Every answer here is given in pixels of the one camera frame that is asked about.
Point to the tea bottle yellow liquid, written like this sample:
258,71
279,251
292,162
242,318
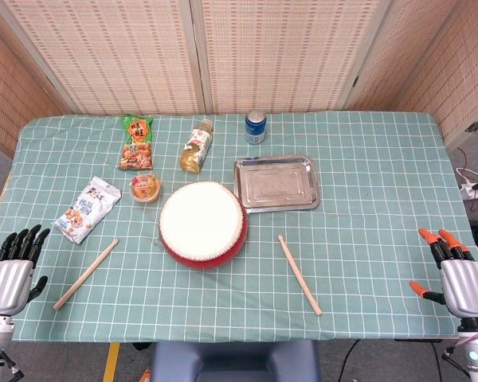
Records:
197,149

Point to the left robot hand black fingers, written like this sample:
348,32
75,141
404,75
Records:
8,284

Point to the green checked tablecloth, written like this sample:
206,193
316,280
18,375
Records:
362,258

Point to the red drum white head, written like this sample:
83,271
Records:
201,219

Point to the rectangular stainless steel tray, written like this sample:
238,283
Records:
277,183

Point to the orange jelly cup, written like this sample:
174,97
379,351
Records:
145,189

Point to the green snack bag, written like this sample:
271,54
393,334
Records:
136,147

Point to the white power strip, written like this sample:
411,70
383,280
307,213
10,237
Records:
476,193

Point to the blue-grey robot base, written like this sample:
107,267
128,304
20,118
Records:
235,362

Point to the wooden drumstick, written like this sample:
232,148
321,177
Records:
87,274
298,274

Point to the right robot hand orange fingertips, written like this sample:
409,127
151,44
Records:
466,284

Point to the white snack bag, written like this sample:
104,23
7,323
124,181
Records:
85,209

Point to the blue soda can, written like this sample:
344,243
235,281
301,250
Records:
255,129

